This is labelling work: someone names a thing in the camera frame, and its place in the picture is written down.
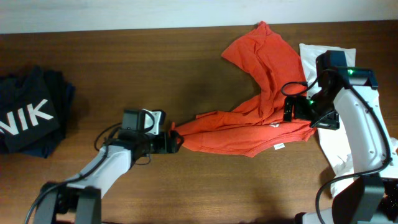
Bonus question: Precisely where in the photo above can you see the white t-shirt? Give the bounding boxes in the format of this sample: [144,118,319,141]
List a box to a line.
[299,43,397,179]

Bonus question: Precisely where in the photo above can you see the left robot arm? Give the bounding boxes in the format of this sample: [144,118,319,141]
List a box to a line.
[24,128,184,223]

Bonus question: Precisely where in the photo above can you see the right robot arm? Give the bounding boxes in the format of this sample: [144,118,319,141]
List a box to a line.
[283,50,397,223]

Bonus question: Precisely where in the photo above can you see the orange t-shirt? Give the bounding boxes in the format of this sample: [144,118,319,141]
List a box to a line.
[172,21,315,157]

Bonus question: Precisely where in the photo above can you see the folded dark navy t-shirt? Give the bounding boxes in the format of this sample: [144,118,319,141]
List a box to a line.
[1,66,75,158]

